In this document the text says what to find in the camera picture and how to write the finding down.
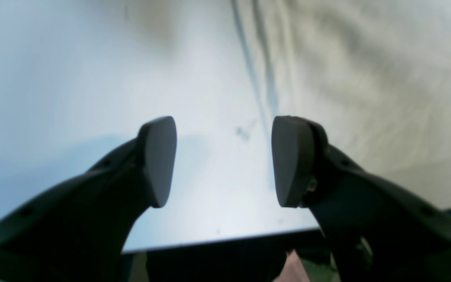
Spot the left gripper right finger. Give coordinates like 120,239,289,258
271,116,451,282

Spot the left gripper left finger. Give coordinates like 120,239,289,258
0,116,177,282

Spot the white printed T-shirt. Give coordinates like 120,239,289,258
231,0,451,209

